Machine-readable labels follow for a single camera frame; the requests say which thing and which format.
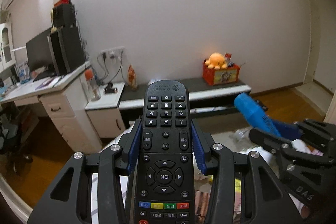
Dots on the black computer tower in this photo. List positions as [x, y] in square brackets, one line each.
[68, 50]

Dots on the black computer monitor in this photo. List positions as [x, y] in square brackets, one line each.
[39, 53]

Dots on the black keyboard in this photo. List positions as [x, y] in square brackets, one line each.
[44, 76]

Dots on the red printed storage box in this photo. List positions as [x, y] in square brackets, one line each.
[223, 76]

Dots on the black office chair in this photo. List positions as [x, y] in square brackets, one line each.
[10, 140]

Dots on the orange snack bag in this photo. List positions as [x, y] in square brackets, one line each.
[132, 78]

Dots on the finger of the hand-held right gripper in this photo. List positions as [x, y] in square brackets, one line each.
[267, 141]
[315, 132]

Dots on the black box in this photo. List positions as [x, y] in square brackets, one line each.
[65, 15]

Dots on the blue and white box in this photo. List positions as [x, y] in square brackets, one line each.
[22, 71]

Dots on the white glass-door cabinet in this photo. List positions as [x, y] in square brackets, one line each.
[6, 48]

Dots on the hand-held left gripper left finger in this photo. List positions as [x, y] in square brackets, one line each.
[132, 148]

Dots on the low black-top bench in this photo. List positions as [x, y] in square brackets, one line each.
[210, 90]

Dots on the clear bottle with red cap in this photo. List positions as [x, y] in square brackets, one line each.
[92, 85]

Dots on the white wall socket strip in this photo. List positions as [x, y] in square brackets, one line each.
[113, 50]

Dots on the small white desk fan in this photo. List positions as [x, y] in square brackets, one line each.
[53, 19]

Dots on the white desk with drawers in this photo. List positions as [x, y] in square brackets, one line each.
[68, 113]

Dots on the blue marker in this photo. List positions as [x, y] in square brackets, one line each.
[252, 111]

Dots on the black remote control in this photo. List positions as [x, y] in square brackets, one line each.
[165, 161]

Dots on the clear plastic packet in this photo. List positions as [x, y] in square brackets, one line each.
[241, 136]

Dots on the low white cabinet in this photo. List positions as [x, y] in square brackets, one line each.
[105, 113]

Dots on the orange octopus plush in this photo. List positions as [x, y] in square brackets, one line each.
[216, 60]

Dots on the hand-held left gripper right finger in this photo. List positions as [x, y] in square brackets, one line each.
[199, 151]

